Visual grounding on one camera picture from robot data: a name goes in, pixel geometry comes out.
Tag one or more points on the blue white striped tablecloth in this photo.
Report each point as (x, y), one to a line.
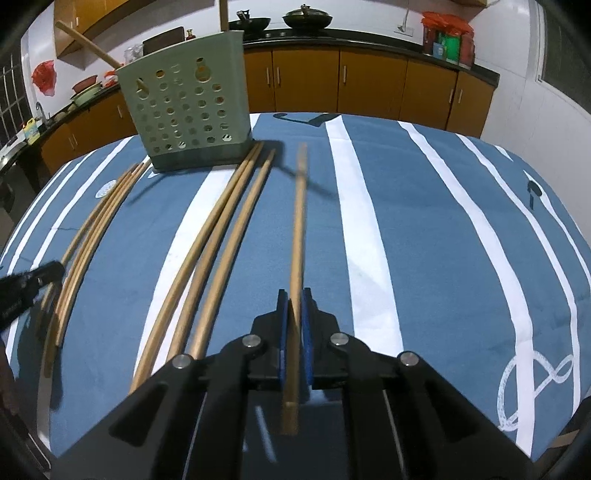
(416, 239)

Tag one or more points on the left barred window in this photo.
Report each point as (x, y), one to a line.
(14, 106)

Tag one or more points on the wooden chopstick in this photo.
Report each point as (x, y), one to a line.
(81, 39)
(202, 337)
(208, 255)
(291, 391)
(223, 15)
(89, 246)
(50, 350)
(150, 344)
(52, 294)

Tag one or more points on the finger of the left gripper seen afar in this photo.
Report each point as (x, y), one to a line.
(18, 291)

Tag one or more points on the yellow detergent bottle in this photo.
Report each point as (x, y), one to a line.
(31, 130)

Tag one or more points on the green perforated utensil holder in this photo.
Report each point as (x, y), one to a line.
(189, 104)

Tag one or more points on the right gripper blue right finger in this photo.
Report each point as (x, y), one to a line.
(308, 313)

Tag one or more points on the red bag hanging on wall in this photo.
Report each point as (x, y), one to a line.
(44, 77)

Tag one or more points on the dark cutting board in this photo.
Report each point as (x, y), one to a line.
(163, 40)

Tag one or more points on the red plastic bag on counter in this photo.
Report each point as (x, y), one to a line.
(448, 37)

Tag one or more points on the black wok left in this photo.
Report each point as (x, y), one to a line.
(250, 26)

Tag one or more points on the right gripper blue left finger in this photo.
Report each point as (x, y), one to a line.
(282, 310)

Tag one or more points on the wooden kitchen cabinets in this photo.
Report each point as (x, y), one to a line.
(93, 17)
(349, 80)

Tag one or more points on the red bowl on counter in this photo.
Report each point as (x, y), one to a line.
(84, 84)

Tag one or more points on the black kitchen countertop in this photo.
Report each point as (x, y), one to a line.
(30, 154)

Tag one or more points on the right barred window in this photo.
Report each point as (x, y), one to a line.
(566, 59)

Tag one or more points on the black wok with lid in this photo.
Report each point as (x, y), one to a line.
(307, 20)

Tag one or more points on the lower wooden kitchen cabinets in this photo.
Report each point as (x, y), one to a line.
(349, 80)

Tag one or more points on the upper wooden kitchen cabinets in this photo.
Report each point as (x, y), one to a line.
(93, 17)

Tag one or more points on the barred window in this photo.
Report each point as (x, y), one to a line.
(566, 59)
(14, 106)

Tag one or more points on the green bowl on counter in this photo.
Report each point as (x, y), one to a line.
(86, 95)

